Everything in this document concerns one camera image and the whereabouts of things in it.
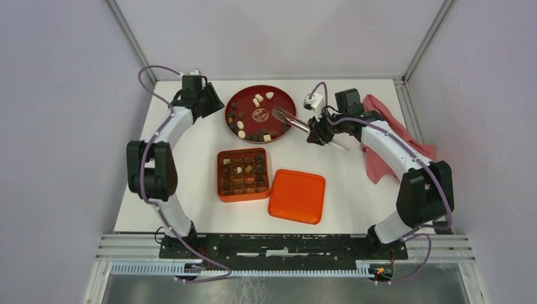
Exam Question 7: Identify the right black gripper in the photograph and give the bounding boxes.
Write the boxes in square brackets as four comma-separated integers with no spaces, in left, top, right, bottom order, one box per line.
[307,106,348,146]

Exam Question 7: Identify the metal tongs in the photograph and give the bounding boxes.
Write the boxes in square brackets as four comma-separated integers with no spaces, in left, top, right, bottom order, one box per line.
[271,106,350,153]

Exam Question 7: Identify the orange chocolate box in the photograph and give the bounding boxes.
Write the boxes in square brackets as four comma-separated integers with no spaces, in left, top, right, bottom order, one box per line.
[217,148,271,203]

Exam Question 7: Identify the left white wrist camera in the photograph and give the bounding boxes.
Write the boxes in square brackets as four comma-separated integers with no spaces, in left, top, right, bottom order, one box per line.
[179,68,207,81]

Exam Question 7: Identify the round red tray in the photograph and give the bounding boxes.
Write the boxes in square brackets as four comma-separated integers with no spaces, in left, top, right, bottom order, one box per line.
[224,85,297,144]

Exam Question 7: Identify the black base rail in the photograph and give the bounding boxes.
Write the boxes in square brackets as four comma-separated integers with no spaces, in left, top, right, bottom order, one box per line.
[159,232,408,272]

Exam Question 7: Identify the pink cloth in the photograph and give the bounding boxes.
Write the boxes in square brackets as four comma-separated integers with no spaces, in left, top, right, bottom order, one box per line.
[360,94,436,184]

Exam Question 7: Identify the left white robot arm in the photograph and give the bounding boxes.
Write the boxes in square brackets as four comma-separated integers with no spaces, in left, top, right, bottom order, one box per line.
[126,75,224,258]

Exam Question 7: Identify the orange box lid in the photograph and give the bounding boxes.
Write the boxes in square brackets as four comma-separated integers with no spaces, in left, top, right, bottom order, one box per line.
[268,169,325,225]

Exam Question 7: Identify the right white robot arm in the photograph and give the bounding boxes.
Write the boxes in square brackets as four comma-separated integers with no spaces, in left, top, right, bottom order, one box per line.
[303,89,454,258]

